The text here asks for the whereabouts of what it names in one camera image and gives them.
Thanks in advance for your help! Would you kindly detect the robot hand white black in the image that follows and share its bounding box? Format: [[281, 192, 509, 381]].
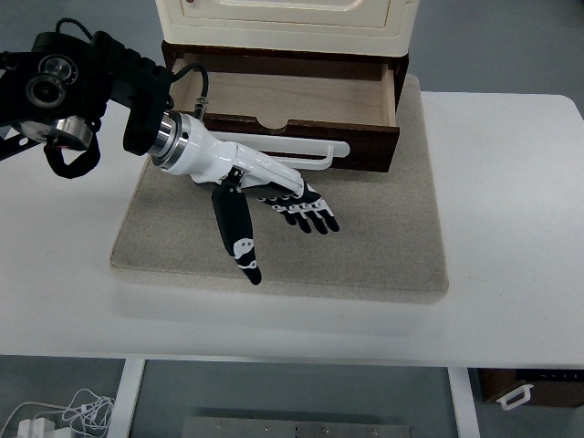
[[162, 111, 341, 287]]

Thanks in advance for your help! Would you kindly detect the white drawer handle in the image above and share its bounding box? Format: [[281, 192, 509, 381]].
[[214, 131, 352, 172]]

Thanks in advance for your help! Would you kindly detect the dark brown wooden drawer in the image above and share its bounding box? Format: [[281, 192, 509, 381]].
[[169, 52, 402, 174]]

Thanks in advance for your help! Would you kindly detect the beige grey mat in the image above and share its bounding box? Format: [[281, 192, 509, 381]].
[[109, 72, 451, 306]]

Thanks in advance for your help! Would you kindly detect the white table leg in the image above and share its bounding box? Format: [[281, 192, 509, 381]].
[[109, 359, 147, 438], [446, 367, 481, 438]]

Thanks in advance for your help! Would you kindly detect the white charger block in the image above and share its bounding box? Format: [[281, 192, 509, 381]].
[[16, 415, 58, 438]]

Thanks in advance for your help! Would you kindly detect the brown wooden box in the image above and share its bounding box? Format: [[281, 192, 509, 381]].
[[476, 368, 584, 410]]

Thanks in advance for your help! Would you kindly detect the thin white cable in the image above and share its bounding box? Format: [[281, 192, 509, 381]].
[[0, 387, 116, 438]]

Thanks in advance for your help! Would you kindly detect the small white box handle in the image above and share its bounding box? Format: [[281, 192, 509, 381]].
[[495, 383, 535, 411]]

